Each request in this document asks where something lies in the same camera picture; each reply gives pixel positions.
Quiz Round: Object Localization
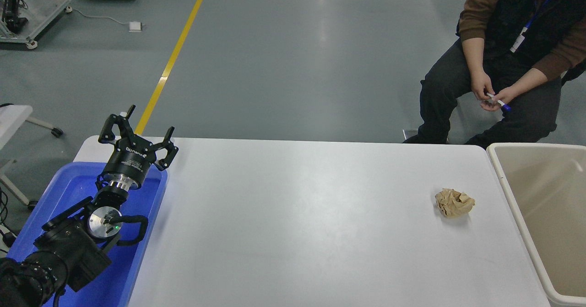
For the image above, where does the white side table with casters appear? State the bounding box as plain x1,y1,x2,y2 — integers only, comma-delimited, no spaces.
0,102,63,212

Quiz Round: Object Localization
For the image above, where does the blue plastic tray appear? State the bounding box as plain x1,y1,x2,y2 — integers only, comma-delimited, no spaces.
5,162,168,307

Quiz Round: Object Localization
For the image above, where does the thin grey floor cable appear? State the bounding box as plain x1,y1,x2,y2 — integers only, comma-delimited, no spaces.
69,7,130,26

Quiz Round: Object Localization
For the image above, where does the crumpled tan paper ball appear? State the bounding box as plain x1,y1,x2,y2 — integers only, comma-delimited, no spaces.
435,188,476,219

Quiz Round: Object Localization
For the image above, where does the black floor cable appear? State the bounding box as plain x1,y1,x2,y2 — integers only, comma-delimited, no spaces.
0,190,17,253

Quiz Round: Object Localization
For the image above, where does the person's right hand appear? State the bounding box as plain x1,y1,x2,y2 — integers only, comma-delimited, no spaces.
471,69,495,101

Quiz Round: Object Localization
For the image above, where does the person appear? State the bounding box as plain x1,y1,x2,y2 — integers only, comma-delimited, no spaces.
403,0,586,150

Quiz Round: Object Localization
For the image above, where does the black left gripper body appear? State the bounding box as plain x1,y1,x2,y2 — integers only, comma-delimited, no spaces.
100,137,158,187

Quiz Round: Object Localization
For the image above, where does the metal wheeled platform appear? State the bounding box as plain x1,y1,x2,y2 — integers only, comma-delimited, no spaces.
0,0,72,49

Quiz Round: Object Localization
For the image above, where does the large pale plastic bin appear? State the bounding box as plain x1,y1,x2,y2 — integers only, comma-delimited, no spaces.
486,143,586,307

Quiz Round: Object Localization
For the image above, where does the white badge on blue lanyard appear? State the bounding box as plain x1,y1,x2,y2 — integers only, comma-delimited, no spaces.
510,0,571,53

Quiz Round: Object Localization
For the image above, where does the black device on platform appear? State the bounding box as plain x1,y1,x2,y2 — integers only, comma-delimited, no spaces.
0,0,27,33

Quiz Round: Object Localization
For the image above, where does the person's left hand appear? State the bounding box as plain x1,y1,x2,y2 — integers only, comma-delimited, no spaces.
481,86,518,112

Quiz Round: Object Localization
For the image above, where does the white and blue marker pen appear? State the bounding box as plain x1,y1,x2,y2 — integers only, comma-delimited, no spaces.
486,93,511,112

